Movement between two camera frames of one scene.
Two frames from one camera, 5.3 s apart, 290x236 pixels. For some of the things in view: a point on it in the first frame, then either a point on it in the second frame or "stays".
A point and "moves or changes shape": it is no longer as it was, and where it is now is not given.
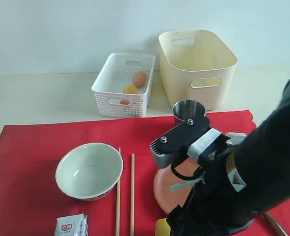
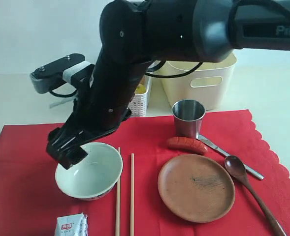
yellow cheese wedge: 130,89 moves or changes shape
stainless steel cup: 187,109 stays
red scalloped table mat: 24,197 stays
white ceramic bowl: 90,171 stays
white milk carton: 72,225 stays
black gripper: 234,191 -> 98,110
